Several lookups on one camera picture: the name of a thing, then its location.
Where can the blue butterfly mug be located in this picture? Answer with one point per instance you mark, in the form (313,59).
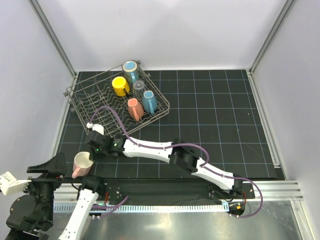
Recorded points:
(130,71)

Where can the aluminium frame post left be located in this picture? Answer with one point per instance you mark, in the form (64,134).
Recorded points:
(52,35)

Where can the aluminium frame post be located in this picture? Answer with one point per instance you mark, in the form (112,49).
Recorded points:
(282,15)
(52,35)

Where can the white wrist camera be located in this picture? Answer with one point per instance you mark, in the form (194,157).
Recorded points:
(95,127)
(9,185)

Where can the aluminium frame post right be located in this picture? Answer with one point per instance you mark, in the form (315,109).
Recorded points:
(282,15)

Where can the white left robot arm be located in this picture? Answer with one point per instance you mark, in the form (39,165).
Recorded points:
(31,214)

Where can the black grid mat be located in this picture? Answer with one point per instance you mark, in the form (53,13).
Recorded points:
(214,109)

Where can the yellow mug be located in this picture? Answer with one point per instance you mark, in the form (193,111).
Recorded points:
(120,86)

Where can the pink mug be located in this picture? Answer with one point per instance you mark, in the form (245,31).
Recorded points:
(82,164)
(135,109)

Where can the white slotted cable duct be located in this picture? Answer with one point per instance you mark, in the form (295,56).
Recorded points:
(128,209)

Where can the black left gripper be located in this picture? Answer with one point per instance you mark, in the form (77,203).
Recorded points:
(52,171)

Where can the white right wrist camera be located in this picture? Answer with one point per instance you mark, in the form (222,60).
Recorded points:
(95,127)

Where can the grey wire dish rack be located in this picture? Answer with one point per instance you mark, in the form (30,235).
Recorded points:
(92,90)

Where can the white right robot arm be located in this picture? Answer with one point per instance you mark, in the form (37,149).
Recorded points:
(179,154)

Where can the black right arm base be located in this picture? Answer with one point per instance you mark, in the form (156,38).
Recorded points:
(218,194)

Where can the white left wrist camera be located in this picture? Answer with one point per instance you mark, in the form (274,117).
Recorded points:
(9,185)

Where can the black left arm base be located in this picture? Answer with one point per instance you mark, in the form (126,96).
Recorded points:
(110,191)

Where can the clear glass cup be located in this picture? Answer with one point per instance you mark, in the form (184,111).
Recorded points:
(138,87)

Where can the blue flower mug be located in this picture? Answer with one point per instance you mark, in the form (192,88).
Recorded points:
(149,102)

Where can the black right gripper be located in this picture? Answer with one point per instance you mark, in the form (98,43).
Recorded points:
(94,158)

